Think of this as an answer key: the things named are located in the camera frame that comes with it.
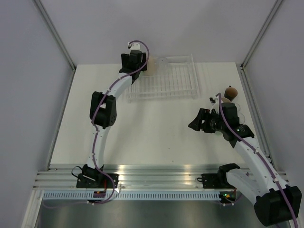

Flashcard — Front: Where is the beige plastic cup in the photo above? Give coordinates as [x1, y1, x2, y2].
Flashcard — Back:
[221, 97, 231, 103]

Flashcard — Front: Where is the peach cup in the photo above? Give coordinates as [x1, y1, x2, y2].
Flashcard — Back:
[145, 57, 156, 76]

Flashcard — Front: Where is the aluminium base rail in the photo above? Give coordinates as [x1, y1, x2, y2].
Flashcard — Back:
[33, 163, 295, 190]

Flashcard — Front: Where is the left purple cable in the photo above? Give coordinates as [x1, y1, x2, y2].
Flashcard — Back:
[42, 40, 151, 209]

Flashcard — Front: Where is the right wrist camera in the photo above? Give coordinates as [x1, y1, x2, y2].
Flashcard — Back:
[209, 93, 222, 114]

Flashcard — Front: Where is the left frame post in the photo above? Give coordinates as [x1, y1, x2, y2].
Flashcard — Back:
[32, 0, 76, 72]

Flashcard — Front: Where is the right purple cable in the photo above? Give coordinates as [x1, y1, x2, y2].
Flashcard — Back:
[217, 93, 300, 228]

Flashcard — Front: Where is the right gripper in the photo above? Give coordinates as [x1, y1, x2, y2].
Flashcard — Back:
[188, 108, 226, 133]

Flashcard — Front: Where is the right frame post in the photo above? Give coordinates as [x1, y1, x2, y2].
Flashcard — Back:
[240, 0, 285, 71]

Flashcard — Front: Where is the white slotted cable duct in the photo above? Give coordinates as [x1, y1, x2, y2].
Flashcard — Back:
[43, 190, 220, 201]

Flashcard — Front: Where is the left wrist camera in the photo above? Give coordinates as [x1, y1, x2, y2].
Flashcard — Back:
[128, 42, 141, 51]

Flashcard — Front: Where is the white wire dish rack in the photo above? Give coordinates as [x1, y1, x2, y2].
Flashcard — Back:
[125, 55, 199, 102]

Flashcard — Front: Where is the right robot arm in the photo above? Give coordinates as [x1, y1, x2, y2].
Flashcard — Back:
[188, 103, 302, 227]

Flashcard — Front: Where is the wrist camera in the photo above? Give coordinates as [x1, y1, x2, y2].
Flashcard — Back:
[209, 93, 222, 114]
[128, 42, 141, 51]

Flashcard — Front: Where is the large clear glass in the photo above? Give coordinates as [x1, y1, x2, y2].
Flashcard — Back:
[238, 112, 246, 124]

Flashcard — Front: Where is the frame post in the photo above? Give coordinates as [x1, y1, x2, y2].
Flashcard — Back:
[32, 0, 76, 72]
[240, 0, 285, 71]

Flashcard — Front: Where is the purple cable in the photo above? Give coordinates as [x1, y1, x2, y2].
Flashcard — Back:
[42, 40, 151, 209]
[217, 93, 300, 228]

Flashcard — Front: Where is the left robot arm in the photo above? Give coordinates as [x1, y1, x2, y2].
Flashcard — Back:
[76, 50, 149, 188]

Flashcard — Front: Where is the clear glass in rack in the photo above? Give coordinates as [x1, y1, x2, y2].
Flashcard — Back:
[157, 57, 169, 75]

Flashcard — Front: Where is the dark brown cup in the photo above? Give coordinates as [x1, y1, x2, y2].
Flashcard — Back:
[224, 85, 238, 102]

